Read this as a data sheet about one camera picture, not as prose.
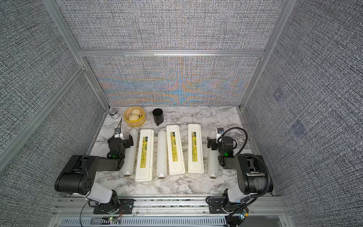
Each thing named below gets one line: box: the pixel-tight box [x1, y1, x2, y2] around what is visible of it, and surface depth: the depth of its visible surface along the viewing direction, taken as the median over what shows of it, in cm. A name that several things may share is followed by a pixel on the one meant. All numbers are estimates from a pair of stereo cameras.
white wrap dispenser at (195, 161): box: [187, 123, 205, 174], surface depth 87 cm
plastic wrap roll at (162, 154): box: [156, 130, 168, 179], surface depth 90 cm
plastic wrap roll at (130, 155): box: [122, 129, 139, 177], surface depth 88 cm
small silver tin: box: [108, 107, 121, 120], surface depth 112 cm
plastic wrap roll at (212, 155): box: [207, 130, 220, 180], surface depth 86 cm
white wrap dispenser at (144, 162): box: [134, 129, 155, 182], surface depth 84 cm
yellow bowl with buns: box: [123, 106, 147, 128], surface depth 108 cm
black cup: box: [152, 108, 165, 127], surface depth 108 cm
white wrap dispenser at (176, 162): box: [166, 124, 186, 176], surface depth 87 cm
